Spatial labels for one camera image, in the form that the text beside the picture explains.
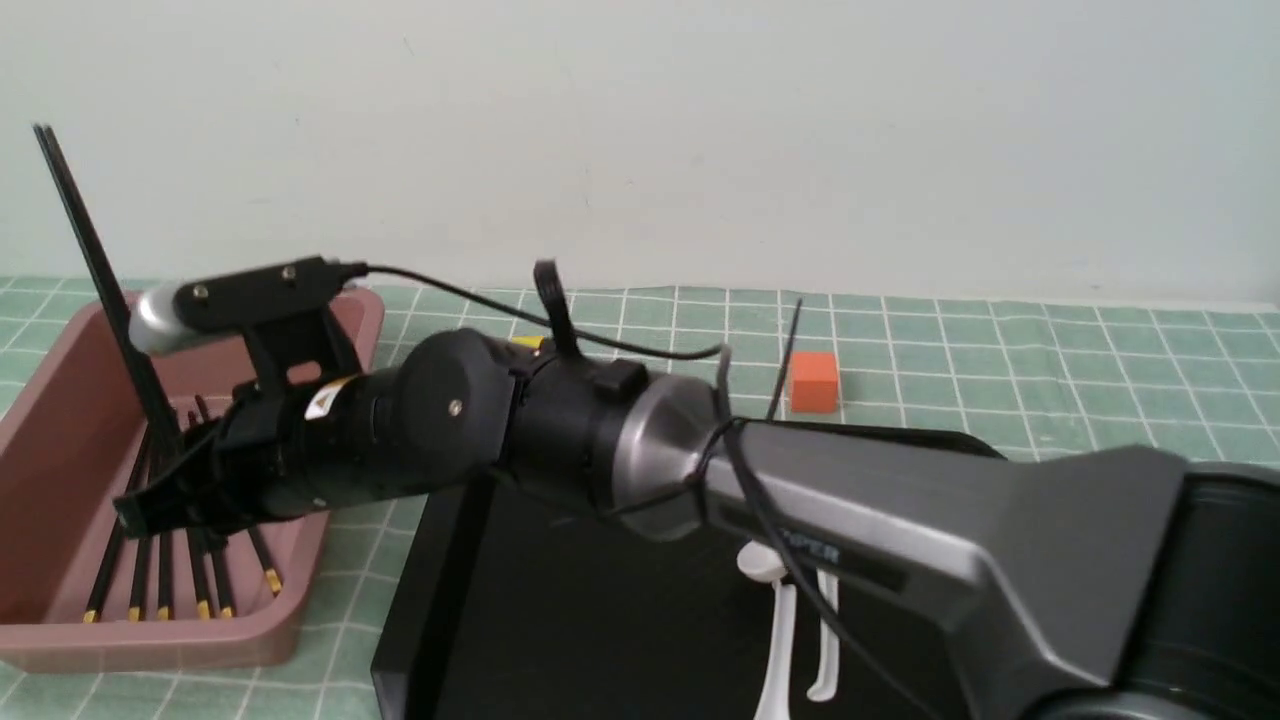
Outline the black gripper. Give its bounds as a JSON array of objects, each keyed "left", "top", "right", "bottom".
[{"left": 113, "top": 375, "right": 401, "bottom": 538}]

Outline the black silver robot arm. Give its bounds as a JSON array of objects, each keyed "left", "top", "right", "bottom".
[{"left": 114, "top": 328, "right": 1277, "bottom": 719}]

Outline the black chopstick gold tip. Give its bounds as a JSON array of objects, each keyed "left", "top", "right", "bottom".
[
  {"left": 206, "top": 536, "right": 236, "bottom": 618},
  {"left": 186, "top": 530, "right": 212, "bottom": 620},
  {"left": 82, "top": 427, "right": 152, "bottom": 624},
  {"left": 128, "top": 537, "right": 154, "bottom": 623},
  {"left": 156, "top": 533, "right": 174, "bottom": 621},
  {"left": 246, "top": 527, "right": 283, "bottom": 596}
]

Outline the pink plastic bin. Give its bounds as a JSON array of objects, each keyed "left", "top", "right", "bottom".
[{"left": 1, "top": 302, "right": 328, "bottom": 673}]

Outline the black plastic tray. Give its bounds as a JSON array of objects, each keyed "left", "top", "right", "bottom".
[{"left": 370, "top": 406, "right": 1011, "bottom": 720}]

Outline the white spoon center bowl-down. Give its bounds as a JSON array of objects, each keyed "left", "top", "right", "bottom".
[{"left": 736, "top": 541, "right": 788, "bottom": 584}]

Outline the orange cube block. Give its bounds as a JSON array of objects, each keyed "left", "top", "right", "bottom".
[{"left": 788, "top": 351, "right": 841, "bottom": 415}]

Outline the white spoon right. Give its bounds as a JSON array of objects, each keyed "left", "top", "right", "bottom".
[{"left": 806, "top": 570, "right": 840, "bottom": 703}]

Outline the green checkered tablecloth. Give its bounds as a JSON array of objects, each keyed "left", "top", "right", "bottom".
[{"left": 1, "top": 272, "right": 1279, "bottom": 719}]

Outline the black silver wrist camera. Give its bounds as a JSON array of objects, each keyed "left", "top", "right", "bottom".
[{"left": 128, "top": 256, "right": 367, "bottom": 396}]

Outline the white spoon bottom handle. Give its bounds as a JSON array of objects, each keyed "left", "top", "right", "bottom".
[{"left": 753, "top": 582, "right": 797, "bottom": 719}]

